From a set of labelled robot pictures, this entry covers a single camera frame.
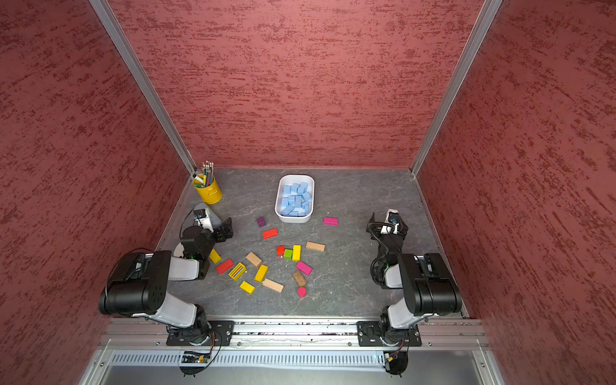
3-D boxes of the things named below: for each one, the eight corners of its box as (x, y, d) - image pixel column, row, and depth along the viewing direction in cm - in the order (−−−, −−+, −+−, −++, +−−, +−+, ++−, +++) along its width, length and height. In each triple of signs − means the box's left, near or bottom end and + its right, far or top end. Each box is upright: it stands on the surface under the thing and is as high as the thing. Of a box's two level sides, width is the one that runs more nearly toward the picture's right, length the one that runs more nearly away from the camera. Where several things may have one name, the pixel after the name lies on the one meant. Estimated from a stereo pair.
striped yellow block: (229, 276, 87) (227, 273, 85) (241, 264, 90) (240, 261, 88) (235, 282, 86) (233, 279, 84) (247, 269, 89) (246, 266, 87)
